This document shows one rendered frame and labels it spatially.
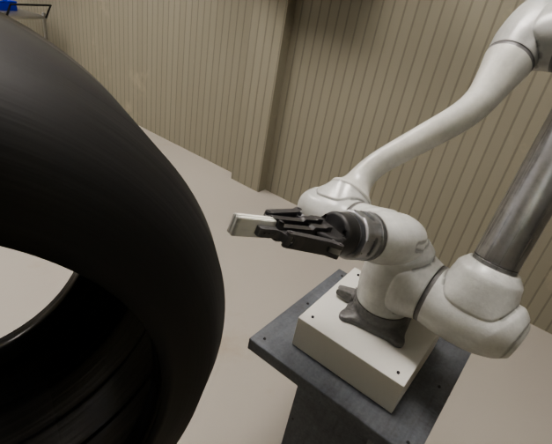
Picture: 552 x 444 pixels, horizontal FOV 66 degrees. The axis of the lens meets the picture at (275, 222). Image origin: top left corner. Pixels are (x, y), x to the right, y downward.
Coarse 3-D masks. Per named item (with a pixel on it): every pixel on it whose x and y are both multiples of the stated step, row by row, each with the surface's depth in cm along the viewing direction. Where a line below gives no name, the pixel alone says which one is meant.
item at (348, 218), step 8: (312, 216) 72; (328, 216) 72; (336, 216) 71; (344, 216) 70; (352, 216) 72; (320, 224) 70; (328, 224) 72; (336, 224) 71; (344, 224) 69; (352, 224) 70; (320, 232) 67; (328, 232) 68; (336, 232) 70; (344, 232) 70; (352, 232) 69; (360, 232) 71; (336, 240) 67; (344, 240) 68; (352, 240) 70; (344, 248) 70; (352, 248) 71
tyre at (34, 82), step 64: (0, 64) 24; (64, 64) 34; (0, 128) 23; (64, 128) 26; (128, 128) 32; (0, 192) 24; (64, 192) 26; (128, 192) 29; (64, 256) 27; (128, 256) 30; (192, 256) 35; (64, 320) 64; (128, 320) 64; (192, 320) 37; (0, 384) 63; (64, 384) 64; (128, 384) 58; (192, 384) 42
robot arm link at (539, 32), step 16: (528, 0) 89; (544, 0) 87; (512, 16) 89; (528, 16) 86; (544, 16) 85; (512, 32) 86; (528, 32) 85; (544, 32) 84; (528, 48) 85; (544, 48) 85; (544, 64) 88
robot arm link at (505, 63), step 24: (504, 48) 86; (480, 72) 88; (504, 72) 85; (528, 72) 87; (480, 96) 85; (504, 96) 87; (432, 120) 88; (456, 120) 86; (480, 120) 87; (408, 144) 89; (432, 144) 89; (360, 168) 92; (384, 168) 92; (312, 192) 93; (336, 192) 88; (360, 192) 89
